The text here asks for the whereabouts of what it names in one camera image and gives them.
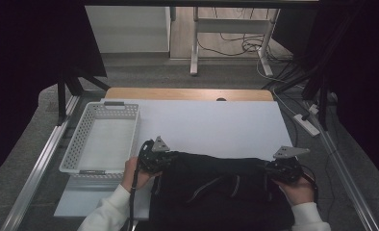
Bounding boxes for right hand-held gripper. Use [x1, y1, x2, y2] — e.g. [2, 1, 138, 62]
[264, 145, 311, 185]

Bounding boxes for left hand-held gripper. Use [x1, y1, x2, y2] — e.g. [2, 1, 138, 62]
[138, 136, 179, 176]

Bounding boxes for black knit vest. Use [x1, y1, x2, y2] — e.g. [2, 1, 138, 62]
[148, 151, 296, 231]

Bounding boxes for white perforated plastic basket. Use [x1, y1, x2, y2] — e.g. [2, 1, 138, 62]
[58, 101, 141, 179]

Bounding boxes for person's right hand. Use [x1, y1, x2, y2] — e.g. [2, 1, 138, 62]
[272, 177, 316, 207]

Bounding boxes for person's left hand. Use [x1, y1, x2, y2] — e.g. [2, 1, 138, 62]
[120, 156, 162, 193]

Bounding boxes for white power strip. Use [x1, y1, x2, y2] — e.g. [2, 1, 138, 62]
[292, 114, 320, 138]

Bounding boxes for wooden table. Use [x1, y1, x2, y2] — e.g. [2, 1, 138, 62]
[104, 87, 274, 102]

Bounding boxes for black metal stand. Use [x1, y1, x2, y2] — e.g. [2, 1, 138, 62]
[56, 65, 112, 126]
[301, 73, 330, 131]

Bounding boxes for black curtain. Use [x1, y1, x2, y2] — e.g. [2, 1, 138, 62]
[0, 0, 109, 187]
[272, 0, 379, 191]

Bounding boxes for white cabinet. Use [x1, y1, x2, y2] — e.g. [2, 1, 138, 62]
[85, 5, 172, 54]

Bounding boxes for right hand-held gripper black cable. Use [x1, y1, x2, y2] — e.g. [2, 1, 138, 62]
[301, 172, 320, 210]

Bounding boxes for hand-held gripper black cable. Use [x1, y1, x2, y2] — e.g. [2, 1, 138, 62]
[128, 141, 147, 231]
[301, 172, 320, 210]

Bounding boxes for left hand-held gripper black cable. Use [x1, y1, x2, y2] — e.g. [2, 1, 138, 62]
[128, 141, 147, 231]

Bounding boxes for aluminium rail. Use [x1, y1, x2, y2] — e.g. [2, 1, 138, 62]
[302, 100, 379, 231]
[0, 95, 81, 231]

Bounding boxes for black floor cables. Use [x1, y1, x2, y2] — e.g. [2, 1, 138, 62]
[196, 32, 294, 65]

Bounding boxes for white desk frame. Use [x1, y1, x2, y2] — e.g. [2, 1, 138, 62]
[189, 7, 281, 77]

